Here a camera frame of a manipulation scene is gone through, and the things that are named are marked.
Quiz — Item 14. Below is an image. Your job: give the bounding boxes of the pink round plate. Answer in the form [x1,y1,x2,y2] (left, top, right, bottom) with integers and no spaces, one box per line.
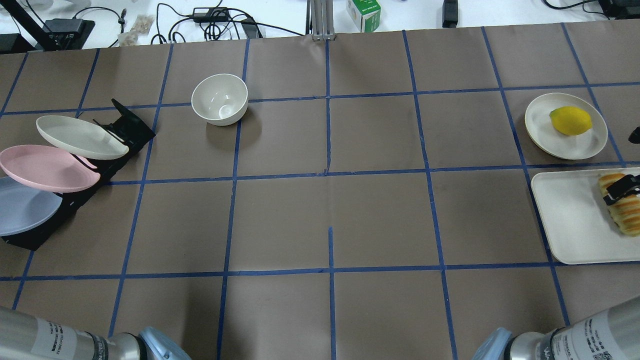
[0,145,101,193]

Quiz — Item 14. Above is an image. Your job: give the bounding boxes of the cream plate with lemon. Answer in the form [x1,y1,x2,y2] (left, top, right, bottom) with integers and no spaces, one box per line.
[525,92,609,160]

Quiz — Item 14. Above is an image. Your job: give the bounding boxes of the cream round plate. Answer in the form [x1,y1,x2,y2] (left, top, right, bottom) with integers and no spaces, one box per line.
[35,115,130,160]

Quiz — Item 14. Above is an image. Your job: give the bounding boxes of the black power brick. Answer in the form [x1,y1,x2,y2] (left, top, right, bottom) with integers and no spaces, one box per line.
[441,0,458,28]

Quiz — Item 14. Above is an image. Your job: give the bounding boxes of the yellow lemon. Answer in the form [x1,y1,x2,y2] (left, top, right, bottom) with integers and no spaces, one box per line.
[549,105,593,136]

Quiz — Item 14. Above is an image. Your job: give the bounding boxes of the cream bowl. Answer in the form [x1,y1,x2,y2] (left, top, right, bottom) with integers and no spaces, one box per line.
[190,73,249,126]

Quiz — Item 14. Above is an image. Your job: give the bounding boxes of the aluminium frame post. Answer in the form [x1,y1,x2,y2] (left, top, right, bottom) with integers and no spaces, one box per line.
[305,0,336,42]

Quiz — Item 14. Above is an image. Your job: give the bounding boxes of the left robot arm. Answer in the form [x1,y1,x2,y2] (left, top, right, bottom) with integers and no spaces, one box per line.
[0,306,191,360]

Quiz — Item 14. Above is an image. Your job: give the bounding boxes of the white rectangular tray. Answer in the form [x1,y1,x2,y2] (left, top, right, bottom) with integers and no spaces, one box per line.
[531,167,640,265]

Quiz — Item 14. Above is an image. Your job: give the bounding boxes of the striped bread roll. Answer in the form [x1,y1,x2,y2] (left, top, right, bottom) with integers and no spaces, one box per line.
[598,173,640,237]

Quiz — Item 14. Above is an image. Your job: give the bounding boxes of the light blue round plate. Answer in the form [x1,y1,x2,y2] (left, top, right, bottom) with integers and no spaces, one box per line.
[0,177,62,237]

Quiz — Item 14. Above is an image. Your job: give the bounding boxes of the green white carton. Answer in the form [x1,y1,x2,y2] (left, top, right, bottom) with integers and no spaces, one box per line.
[346,0,382,33]

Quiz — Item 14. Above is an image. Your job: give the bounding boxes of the black adapter with cable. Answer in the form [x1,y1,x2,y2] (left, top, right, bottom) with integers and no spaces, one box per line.
[190,6,231,24]

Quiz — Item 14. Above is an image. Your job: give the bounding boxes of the black plate rack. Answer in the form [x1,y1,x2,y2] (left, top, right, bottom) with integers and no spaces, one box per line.
[1,99,156,251]

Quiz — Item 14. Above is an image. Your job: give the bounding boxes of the black device box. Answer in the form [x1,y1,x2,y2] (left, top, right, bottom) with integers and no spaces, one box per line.
[42,18,96,50]

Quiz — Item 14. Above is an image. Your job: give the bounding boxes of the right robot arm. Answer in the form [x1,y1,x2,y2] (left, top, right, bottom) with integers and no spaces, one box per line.
[473,173,640,360]

